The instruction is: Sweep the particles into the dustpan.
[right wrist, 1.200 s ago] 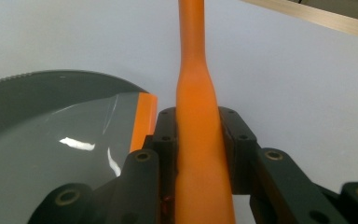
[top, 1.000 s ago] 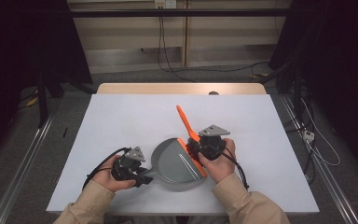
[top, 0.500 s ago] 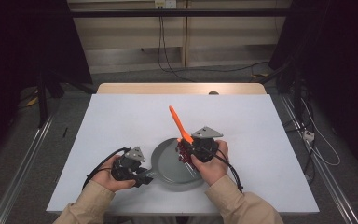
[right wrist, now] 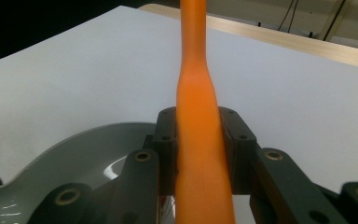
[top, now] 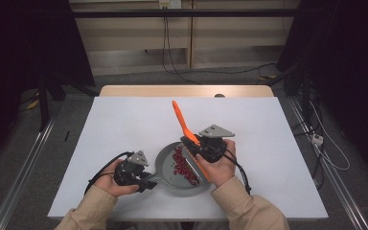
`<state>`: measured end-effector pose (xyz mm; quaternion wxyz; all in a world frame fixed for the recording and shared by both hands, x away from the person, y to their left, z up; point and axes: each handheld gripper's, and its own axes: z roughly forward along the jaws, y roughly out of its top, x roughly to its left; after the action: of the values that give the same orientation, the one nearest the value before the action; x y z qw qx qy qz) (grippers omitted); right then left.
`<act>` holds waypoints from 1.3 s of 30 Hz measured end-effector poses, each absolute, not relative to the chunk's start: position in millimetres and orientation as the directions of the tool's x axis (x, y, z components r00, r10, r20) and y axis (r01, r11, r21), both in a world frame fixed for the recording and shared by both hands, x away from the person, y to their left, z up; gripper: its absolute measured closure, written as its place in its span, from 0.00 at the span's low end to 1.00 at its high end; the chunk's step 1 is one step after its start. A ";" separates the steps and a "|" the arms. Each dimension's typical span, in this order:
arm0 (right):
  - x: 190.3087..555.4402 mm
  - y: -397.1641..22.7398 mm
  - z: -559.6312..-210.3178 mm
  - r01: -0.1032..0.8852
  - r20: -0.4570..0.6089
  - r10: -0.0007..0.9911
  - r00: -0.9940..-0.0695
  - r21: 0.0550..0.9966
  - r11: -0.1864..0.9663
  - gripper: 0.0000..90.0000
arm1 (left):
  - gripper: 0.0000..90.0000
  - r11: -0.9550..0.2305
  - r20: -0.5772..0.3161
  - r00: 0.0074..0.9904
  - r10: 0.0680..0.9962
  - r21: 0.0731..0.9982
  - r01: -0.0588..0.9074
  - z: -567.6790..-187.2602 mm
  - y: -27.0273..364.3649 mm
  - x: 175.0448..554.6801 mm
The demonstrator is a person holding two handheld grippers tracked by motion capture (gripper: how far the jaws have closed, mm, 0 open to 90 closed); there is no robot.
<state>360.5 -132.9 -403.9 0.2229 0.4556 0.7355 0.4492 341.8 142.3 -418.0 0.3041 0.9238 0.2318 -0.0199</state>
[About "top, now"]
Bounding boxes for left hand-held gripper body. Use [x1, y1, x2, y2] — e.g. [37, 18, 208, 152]
[113, 150, 150, 193]

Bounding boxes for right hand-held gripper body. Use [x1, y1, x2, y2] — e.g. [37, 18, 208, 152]
[197, 124, 236, 162]

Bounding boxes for red and green beans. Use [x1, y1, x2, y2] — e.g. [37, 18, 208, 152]
[172, 146, 202, 187]

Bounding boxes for grey dustpan with orange edge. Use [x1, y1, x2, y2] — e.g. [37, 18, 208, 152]
[147, 141, 213, 198]

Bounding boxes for orange brush with grey bristles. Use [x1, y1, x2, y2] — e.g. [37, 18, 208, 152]
[172, 100, 213, 184]

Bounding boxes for person's right hand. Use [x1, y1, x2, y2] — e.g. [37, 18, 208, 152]
[195, 139, 238, 189]

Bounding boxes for person's left hand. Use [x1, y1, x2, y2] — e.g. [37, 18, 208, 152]
[94, 158, 140, 198]

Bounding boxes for white table sheet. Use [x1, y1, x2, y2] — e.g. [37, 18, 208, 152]
[47, 96, 330, 221]

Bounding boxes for wooden table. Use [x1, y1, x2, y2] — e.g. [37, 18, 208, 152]
[99, 84, 275, 98]

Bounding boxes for black metal stand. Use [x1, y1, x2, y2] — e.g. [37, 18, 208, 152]
[37, 71, 65, 132]
[266, 61, 312, 128]

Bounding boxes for black metal crossbar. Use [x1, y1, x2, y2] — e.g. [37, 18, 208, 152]
[70, 9, 301, 19]

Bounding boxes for dark curtain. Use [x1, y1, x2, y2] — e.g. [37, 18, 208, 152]
[276, 0, 368, 183]
[0, 0, 96, 167]

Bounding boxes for left hand-held gripper black cable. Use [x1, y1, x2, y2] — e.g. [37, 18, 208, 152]
[84, 150, 135, 196]

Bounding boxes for hand-held gripper black cable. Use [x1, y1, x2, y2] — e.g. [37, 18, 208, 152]
[221, 149, 253, 196]
[84, 150, 135, 196]

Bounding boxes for right hand-held gripper black cable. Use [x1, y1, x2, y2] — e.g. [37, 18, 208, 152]
[221, 149, 253, 196]

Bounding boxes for black wall cable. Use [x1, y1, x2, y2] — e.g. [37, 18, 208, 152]
[161, 15, 202, 85]
[165, 15, 277, 75]

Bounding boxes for black floor cable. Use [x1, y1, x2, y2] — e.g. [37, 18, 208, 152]
[291, 95, 325, 190]

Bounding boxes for metal floor rail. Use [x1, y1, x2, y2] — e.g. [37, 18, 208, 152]
[288, 97, 368, 230]
[0, 118, 58, 230]

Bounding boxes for white floor cable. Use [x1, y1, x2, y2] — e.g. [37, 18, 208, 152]
[310, 100, 351, 171]

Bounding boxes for white wall socket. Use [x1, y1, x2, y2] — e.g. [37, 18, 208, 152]
[158, 0, 182, 10]

